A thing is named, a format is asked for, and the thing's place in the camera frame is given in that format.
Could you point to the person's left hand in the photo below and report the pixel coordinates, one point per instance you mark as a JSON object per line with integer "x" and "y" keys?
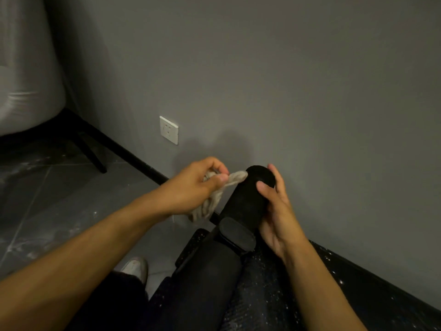
{"x": 186, "y": 189}

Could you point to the person's right hand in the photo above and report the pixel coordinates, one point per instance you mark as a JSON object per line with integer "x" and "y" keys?
{"x": 280, "y": 220}

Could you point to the person's right thumb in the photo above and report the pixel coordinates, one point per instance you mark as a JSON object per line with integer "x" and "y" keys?
{"x": 264, "y": 190}

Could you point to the person's left thumb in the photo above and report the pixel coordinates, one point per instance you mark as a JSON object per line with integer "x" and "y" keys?
{"x": 217, "y": 182}

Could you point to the beige cleaning cloth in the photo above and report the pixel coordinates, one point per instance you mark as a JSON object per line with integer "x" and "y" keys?
{"x": 213, "y": 202}

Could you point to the black suede boot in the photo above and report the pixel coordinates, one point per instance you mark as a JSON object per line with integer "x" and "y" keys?
{"x": 241, "y": 203}

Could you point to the person's right forearm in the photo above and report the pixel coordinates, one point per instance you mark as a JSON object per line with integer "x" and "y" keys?
{"x": 317, "y": 293}

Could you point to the person's left forearm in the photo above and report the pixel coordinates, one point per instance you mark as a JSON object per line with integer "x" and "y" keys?
{"x": 86, "y": 251}

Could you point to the black baseboard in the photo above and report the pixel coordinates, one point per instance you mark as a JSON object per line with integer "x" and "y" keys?
{"x": 137, "y": 161}

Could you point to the black glittery seat cover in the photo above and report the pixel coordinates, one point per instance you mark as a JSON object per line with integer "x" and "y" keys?
{"x": 268, "y": 296}

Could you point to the grey shoe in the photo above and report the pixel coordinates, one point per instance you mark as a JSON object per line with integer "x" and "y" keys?
{"x": 136, "y": 268}

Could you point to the person's dark trouser leg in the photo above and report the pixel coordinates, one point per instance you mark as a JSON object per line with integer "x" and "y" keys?
{"x": 110, "y": 303}

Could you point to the plastic-wrapped chair with black legs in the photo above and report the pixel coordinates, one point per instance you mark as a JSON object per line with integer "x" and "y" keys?
{"x": 27, "y": 82}

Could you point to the white wall socket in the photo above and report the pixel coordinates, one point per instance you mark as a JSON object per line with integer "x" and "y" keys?
{"x": 168, "y": 130}

